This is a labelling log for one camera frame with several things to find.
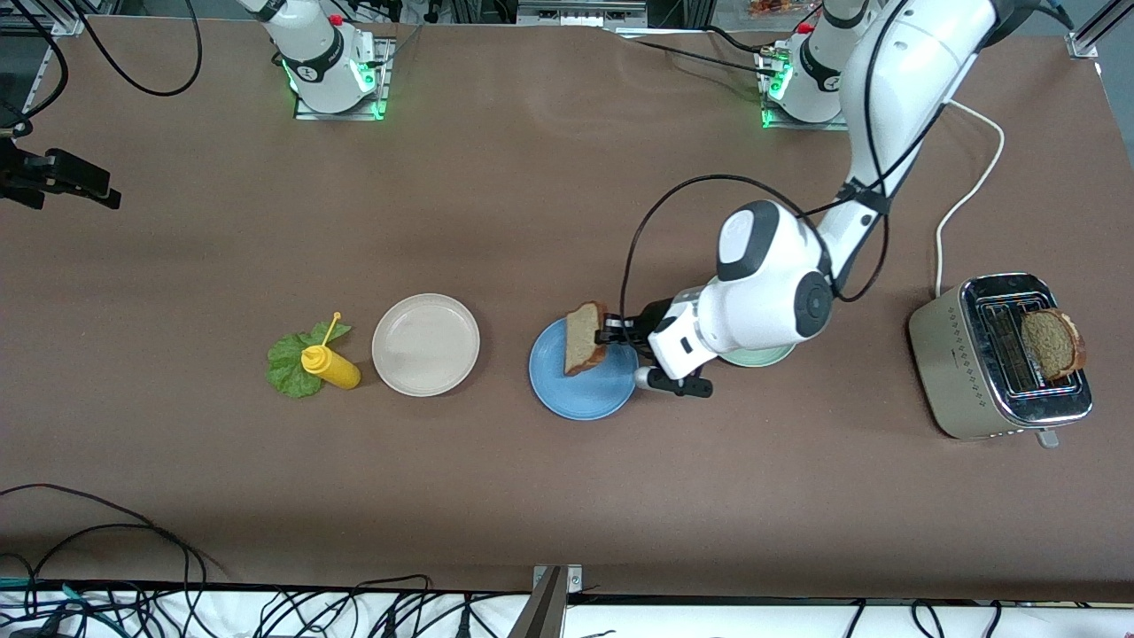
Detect brown bread slice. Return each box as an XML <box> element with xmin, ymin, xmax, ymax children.
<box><xmin>563</xmin><ymin>301</ymin><xmax>610</xmax><ymax>377</ymax></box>
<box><xmin>1019</xmin><ymin>307</ymin><xmax>1089</xmax><ymax>382</ymax></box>

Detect green lettuce leaf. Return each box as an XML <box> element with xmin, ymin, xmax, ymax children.
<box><xmin>266</xmin><ymin>323</ymin><xmax>353</xmax><ymax>399</ymax></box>

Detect yellow squeeze sauce bottle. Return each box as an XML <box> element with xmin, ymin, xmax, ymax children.
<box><xmin>300</xmin><ymin>311</ymin><xmax>362</xmax><ymax>392</ymax></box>

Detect blue round plate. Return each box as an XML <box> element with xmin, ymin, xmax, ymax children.
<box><xmin>528</xmin><ymin>314</ymin><xmax>640</xmax><ymax>422</ymax></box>

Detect pale green round plate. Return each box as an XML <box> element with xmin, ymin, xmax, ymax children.
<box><xmin>719</xmin><ymin>344</ymin><xmax>798</xmax><ymax>370</ymax></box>

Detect beige round plate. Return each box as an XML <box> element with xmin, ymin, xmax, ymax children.
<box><xmin>371</xmin><ymin>292</ymin><xmax>481</xmax><ymax>398</ymax></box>

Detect beige chrome toaster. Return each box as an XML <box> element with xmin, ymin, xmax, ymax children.
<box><xmin>907</xmin><ymin>271</ymin><xmax>1094</xmax><ymax>449</ymax></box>

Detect grey metal box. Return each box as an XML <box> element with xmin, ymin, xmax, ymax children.
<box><xmin>517</xmin><ymin>0</ymin><xmax>649</xmax><ymax>29</ymax></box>

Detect black looped cable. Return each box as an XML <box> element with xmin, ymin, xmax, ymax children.
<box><xmin>0</xmin><ymin>0</ymin><xmax>72</xmax><ymax>138</ymax></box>

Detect aluminium frame profile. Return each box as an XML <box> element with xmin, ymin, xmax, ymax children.
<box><xmin>1066</xmin><ymin>0</ymin><xmax>1134</xmax><ymax>61</ymax></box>
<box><xmin>18</xmin><ymin>16</ymin><xmax>88</xmax><ymax>116</ymax></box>

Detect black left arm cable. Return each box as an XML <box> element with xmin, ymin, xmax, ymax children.
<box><xmin>617</xmin><ymin>0</ymin><xmax>949</xmax><ymax>331</ymax></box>

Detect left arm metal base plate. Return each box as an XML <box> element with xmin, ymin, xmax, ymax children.
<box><xmin>758</xmin><ymin>44</ymin><xmax>851</xmax><ymax>132</ymax></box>

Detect aluminium bracket profile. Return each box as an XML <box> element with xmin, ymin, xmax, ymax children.
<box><xmin>508</xmin><ymin>564</ymin><xmax>586</xmax><ymax>638</ymax></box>

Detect thin black cable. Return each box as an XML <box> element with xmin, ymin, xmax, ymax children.
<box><xmin>611</xmin><ymin>25</ymin><xmax>785</xmax><ymax>79</ymax></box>

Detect white toaster power cord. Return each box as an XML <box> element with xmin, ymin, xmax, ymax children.
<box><xmin>936</xmin><ymin>99</ymin><xmax>1007</xmax><ymax>299</ymax></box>

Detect long black cable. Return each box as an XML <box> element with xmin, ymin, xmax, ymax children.
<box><xmin>25</xmin><ymin>523</ymin><xmax>210</xmax><ymax>617</ymax></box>
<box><xmin>0</xmin><ymin>483</ymin><xmax>229</xmax><ymax>581</ymax></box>

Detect teal cable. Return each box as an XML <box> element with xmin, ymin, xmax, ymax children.
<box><xmin>0</xmin><ymin>576</ymin><xmax>120</xmax><ymax>634</ymax></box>

